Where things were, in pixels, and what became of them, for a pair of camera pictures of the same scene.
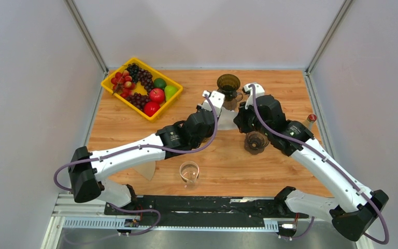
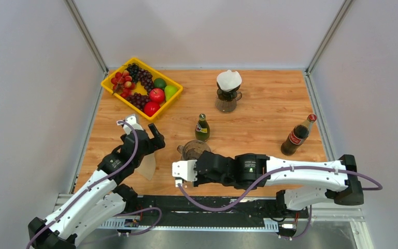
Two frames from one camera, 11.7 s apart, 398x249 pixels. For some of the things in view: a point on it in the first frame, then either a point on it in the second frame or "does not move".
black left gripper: [212, 130] to [157, 142]
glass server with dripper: [229, 84] does not move
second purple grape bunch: [143, 77] does not move
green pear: [169, 91] does not move
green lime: [159, 83] does not move
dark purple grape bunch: [138, 100] does not move
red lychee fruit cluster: [123, 82] does not move
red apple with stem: [156, 95] does not move
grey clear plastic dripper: [255, 142] to [193, 150]
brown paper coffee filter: [146, 169] does not move
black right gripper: [240, 119] to [199, 180]
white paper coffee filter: [225, 119] to [229, 80]
